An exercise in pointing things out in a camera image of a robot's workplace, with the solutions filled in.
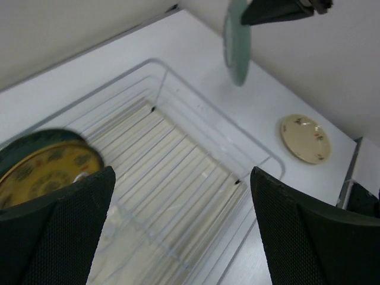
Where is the beige drip tray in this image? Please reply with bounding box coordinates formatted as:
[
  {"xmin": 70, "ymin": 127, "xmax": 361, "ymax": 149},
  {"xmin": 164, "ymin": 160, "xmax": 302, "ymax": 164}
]
[{"xmin": 87, "ymin": 101, "xmax": 246, "ymax": 284}]

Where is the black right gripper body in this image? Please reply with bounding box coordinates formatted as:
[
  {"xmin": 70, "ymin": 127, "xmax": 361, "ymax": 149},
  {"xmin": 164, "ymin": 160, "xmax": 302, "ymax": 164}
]
[{"xmin": 300, "ymin": 0, "xmax": 333, "ymax": 14}]

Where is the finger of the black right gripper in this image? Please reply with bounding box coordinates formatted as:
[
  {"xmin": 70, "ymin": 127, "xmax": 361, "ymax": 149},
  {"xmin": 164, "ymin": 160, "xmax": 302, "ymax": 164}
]
[{"xmin": 240, "ymin": 0, "xmax": 314, "ymax": 25}]

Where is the yellow patterned plate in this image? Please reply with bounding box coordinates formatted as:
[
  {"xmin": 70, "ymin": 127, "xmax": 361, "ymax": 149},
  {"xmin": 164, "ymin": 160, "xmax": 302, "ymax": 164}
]
[{"xmin": 1, "ymin": 141, "xmax": 105, "ymax": 209}]

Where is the beige plate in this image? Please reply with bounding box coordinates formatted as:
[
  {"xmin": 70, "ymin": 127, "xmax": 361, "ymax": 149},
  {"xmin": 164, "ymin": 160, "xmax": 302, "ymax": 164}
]
[{"xmin": 280, "ymin": 114, "xmax": 331, "ymax": 164}]

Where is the teal blue floral plate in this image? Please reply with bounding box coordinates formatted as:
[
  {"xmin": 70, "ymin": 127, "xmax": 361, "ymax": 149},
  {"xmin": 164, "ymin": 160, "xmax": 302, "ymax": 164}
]
[
  {"xmin": 1, "ymin": 128, "xmax": 86, "ymax": 177},
  {"xmin": 223, "ymin": 0, "xmax": 251, "ymax": 87}
]

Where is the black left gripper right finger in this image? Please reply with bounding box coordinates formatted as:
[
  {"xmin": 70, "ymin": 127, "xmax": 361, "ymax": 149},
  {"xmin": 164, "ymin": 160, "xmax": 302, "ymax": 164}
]
[{"xmin": 250, "ymin": 167, "xmax": 379, "ymax": 284}]

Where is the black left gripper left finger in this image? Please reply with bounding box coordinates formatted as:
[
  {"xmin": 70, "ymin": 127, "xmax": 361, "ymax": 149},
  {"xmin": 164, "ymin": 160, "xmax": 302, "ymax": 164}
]
[{"xmin": 1, "ymin": 166, "xmax": 115, "ymax": 284}]

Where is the white wire dish rack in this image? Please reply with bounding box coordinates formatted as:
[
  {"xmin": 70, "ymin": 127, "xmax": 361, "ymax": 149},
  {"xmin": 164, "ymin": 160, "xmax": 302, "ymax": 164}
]
[{"xmin": 1, "ymin": 59, "xmax": 285, "ymax": 284}]

